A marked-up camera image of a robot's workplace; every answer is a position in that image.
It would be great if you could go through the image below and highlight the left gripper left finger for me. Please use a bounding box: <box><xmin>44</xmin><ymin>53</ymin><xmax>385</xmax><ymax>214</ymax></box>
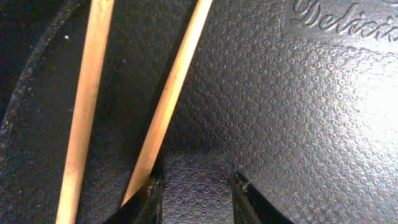
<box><xmin>103</xmin><ymin>176</ymin><xmax>163</xmax><ymax>224</ymax></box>

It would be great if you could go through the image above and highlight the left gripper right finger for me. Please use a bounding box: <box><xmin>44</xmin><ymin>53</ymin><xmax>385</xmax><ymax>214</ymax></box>
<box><xmin>231</xmin><ymin>172</ymin><xmax>293</xmax><ymax>224</ymax></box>

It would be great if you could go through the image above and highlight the wooden chopstick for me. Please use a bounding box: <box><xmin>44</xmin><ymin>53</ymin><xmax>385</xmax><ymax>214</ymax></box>
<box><xmin>121</xmin><ymin>0</ymin><xmax>212</xmax><ymax>205</ymax></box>
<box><xmin>55</xmin><ymin>0</ymin><xmax>114</xmax><ymax>224</ymax></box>

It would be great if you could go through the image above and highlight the round black tray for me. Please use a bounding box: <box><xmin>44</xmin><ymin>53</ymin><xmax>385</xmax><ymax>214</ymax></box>
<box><xmin>1</xmin><ymin>1</ymin><xmax>397</xmax><ymax>223</ymax></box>

